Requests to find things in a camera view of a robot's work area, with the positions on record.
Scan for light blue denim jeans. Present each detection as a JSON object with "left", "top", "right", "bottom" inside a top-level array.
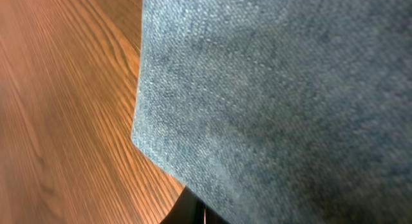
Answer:
[{"left": 131, "top": 0, "right": 411, "bottom": 223}]

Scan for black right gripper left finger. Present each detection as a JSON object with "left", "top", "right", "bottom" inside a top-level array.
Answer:
[{"left": 160, "top": 187, "right": 205, "bottom": 224}]

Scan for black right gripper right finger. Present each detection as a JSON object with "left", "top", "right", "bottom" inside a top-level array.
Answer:
[{"left": 205, "top": 207, "right": 229, "bottom": 224}]

